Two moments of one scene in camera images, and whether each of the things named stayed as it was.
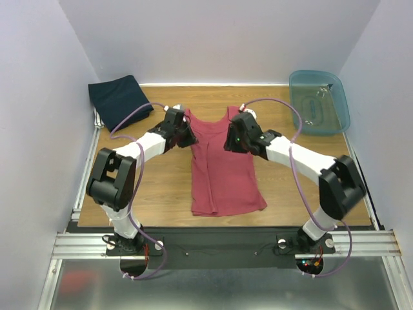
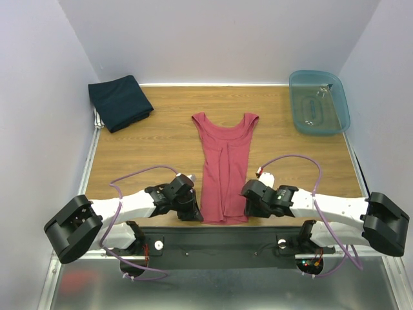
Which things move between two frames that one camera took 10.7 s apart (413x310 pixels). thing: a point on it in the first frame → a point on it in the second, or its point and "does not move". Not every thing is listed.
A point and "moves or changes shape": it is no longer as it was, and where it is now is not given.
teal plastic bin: (321, 97) does not move
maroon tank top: (223, 181) moves or changes shape
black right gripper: (232, 142) → (251, 206)
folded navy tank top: (113, 101) does not move
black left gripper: (191, 139) → (193, 214)
